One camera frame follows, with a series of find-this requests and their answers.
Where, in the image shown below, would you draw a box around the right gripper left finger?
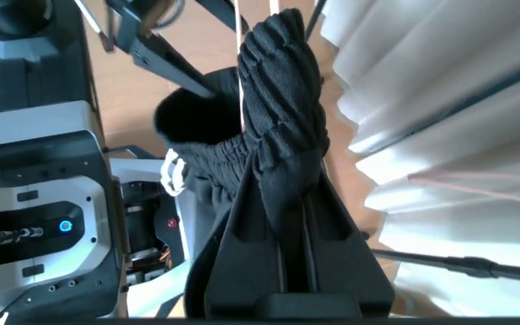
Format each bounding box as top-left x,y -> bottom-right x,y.
204,179 -> 289,318

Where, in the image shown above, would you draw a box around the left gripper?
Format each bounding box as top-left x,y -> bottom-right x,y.
105,0 -> 249,100

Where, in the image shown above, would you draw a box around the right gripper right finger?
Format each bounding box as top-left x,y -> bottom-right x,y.
306,172 -> 395,318

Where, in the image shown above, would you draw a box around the black shorts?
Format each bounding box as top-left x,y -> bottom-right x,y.
153,7 -> 332,318

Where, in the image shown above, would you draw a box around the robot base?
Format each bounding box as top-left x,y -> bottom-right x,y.
0,0 -> 193,322

